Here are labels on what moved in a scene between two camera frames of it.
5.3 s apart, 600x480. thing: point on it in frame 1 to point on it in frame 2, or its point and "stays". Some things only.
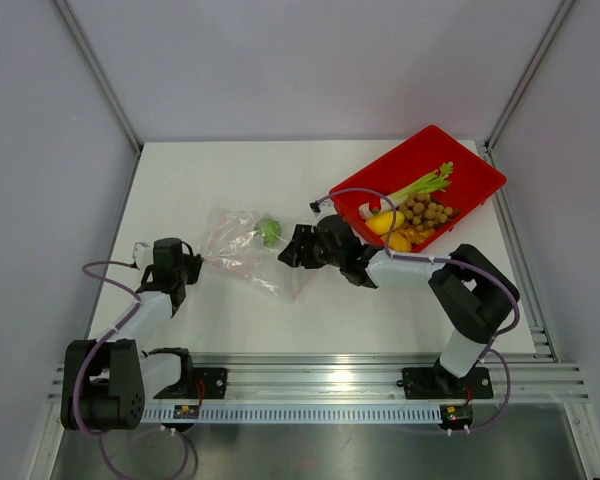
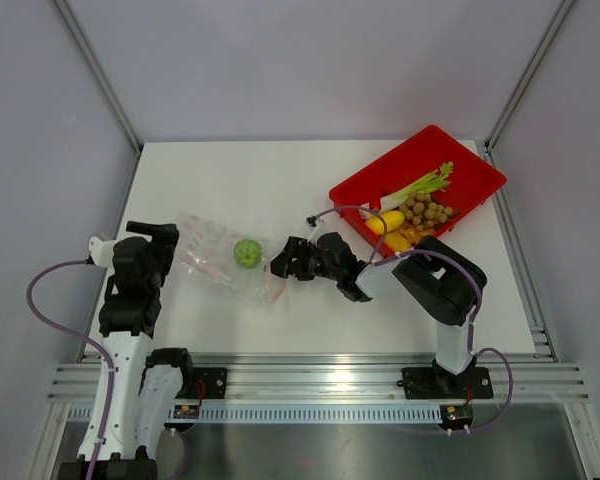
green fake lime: [270, 230] to [247, 253]
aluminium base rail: [369, 376] stays
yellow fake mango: [381, 223] stays
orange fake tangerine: [397, 242] stays
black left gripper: [194, 263] to [160, 234]
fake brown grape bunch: [425, 213] stays
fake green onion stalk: [435, 181] stays
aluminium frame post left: [99, 74] stays
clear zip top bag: [250, 243] to [207, 249]
